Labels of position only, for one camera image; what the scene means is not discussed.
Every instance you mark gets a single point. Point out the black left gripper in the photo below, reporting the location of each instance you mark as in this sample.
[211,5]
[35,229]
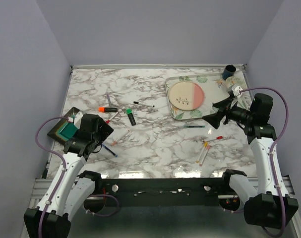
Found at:
[105,130]

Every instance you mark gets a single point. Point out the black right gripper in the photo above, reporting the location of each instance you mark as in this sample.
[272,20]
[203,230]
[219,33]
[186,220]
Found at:
[214,118]

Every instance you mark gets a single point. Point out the pink cap white marker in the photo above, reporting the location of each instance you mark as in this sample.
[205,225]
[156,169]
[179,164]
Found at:
[204,155]
[120,138]

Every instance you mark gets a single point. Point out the blue ballpoint pen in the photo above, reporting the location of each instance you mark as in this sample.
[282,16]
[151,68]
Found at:
[109,150]

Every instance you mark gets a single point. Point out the yellow cap white marker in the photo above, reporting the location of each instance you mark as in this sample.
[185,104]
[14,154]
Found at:
[201,152]

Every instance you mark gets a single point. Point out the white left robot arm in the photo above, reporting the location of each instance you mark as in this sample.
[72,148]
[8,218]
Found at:
[52,216]

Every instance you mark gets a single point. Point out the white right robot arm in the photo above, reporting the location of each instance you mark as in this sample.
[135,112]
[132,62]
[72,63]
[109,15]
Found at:
[269,205]

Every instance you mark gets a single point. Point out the teal ballpoint pen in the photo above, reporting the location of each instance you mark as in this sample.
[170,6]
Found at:
[192,126]

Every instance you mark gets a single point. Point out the purple pen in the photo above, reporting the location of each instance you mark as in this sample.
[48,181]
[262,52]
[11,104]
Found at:
[109,100]

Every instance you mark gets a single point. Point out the orange cap black highlighter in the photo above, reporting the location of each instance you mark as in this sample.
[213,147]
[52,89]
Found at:
[107,110]

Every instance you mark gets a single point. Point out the square teal black dish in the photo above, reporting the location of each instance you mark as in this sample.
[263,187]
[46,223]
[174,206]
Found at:
[62,131]

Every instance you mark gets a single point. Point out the floral leaf pattern tray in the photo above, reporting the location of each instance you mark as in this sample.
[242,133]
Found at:
[214,89]

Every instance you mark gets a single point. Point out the small floral bowl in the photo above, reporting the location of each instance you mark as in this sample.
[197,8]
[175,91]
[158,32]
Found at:
[234,80]

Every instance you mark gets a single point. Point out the cream and pink plate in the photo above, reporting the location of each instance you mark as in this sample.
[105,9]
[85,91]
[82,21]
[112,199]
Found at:
[186,95]

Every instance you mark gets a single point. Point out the green cap black highlighter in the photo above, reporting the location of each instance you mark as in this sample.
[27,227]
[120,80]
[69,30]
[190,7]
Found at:
[130,116]

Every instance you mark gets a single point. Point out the dark blue cup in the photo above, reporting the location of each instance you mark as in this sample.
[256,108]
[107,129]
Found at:
[228,71]

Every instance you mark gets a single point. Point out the black cap white marker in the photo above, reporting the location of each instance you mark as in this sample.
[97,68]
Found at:
[143,104]

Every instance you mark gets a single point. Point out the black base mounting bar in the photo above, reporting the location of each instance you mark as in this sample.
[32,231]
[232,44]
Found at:
[156,192]

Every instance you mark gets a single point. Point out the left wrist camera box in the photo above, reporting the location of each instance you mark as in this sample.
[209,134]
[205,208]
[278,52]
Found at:
[76,120]

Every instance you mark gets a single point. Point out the aluminium frame rail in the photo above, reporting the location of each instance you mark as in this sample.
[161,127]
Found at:
[39,190]

